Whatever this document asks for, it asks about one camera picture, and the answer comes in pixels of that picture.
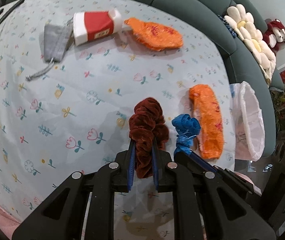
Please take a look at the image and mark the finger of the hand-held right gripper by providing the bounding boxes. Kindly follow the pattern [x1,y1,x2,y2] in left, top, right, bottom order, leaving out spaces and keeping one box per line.
[174,152,200,173]
[189,152,223,178]

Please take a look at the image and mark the floral tablecloth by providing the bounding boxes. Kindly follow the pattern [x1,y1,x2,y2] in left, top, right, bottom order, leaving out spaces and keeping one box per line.
[0,0,235,230]

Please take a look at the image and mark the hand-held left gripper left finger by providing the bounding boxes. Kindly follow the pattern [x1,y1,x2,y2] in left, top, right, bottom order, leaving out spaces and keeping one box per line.
[12,140,136,240]

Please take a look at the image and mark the orange plastic bag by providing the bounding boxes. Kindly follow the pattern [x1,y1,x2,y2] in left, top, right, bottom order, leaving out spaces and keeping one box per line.
[189,84,225,159]
[124,17,184,52]

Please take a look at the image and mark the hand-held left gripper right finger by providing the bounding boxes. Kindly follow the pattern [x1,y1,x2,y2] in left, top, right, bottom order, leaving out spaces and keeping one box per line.
[152,140,276,240]

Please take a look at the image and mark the red monkey plush toy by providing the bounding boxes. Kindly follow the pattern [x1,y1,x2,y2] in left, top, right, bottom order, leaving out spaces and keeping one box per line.
[262,19,285,53]

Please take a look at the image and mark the trash bin with white bag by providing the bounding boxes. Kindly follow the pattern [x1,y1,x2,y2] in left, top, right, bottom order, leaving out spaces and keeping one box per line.
[229,81,265,162]

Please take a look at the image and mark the red and white box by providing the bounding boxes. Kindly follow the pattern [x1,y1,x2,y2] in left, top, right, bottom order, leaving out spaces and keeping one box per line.
[73,9,123,46]

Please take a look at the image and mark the dark green sofa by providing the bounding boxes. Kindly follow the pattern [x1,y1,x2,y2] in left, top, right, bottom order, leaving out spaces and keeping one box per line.
[5,0,284,155]

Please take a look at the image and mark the blue ribbon bundle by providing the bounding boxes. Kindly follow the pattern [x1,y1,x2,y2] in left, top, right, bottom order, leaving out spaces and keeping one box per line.
[172,114,202,156]

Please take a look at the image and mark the grey drawstring pouch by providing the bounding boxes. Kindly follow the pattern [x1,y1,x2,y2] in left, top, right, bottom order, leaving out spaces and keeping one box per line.
[26,17,74,82]

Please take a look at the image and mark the blue patterned cloth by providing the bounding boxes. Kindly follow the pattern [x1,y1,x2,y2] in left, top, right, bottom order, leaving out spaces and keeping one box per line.
[217,14,237,39]

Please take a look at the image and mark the potted plants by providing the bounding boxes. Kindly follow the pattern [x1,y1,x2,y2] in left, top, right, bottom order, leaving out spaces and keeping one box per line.
[270,90,285,131]

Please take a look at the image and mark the dark red velvet scrunchie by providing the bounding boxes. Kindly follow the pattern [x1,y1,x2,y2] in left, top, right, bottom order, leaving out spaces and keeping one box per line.
[128,97,169,179]

